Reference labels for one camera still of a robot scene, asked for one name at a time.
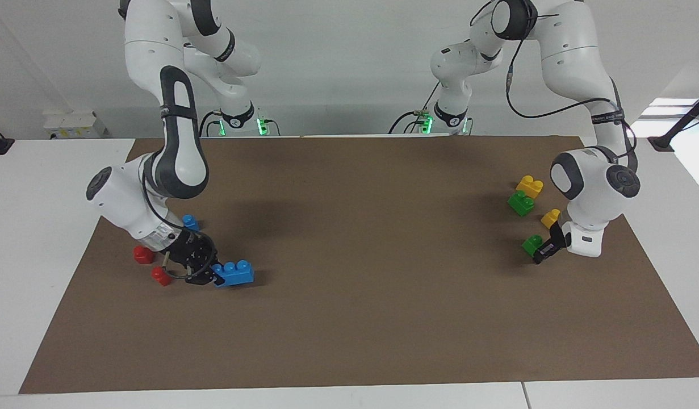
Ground black left base cable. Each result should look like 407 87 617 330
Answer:
388 82 441 135

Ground black base cable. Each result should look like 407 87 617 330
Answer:
198 110 223 137
388 82 441 135

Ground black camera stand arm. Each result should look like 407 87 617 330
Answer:
647 90 699 152

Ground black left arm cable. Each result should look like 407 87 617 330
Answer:
470 0 638 171

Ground black right base cable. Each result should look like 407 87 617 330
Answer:
198 110 223 137

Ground white wall box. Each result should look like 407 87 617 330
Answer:
43 111 108 139

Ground brown table mat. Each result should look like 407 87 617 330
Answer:
19 135 699 394

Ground green two-stud toy block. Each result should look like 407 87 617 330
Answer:
508 190 535 217
521 235 547 257

